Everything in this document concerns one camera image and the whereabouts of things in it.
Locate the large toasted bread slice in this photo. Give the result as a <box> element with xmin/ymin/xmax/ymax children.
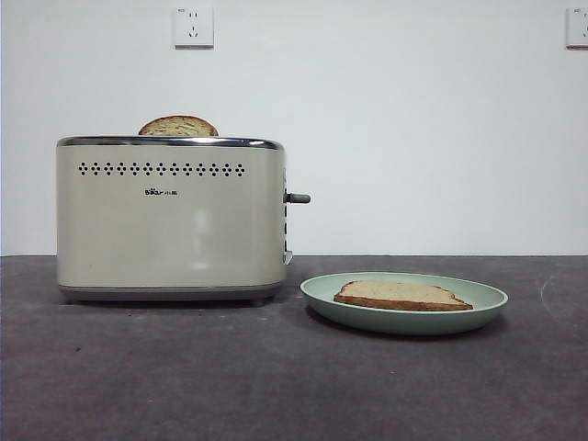
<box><xmin>333</xmin><ymin>279</ymin><xmax>475</xmax><ymax>312</ymax></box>

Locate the pale green round plate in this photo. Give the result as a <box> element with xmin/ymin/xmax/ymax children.
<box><xmin>299</xmin><ymin>271</ymin><xmax>510</xmax><ymax>336</ymax></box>

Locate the cream two-slot toaster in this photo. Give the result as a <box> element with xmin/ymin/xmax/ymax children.
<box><xmin>55</xmin><ymin>134</ymin><xmax>312</xmax><ymax>308</ymax></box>

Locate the small toasted bread slice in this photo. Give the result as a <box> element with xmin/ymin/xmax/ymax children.
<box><xmin>137</xmin><ymin>114</ymin><xmax>221</xmax><ymax>137</ymax></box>

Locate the white wall socket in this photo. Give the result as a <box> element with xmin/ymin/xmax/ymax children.
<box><xmin>565</xmin><ymin>7</ymin><xmax>588</xmax><ymax>50</ymax></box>
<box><xmin>173</xmin><ymin>6</ymin><xmax>215</xmax><ymax>51</ymax></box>

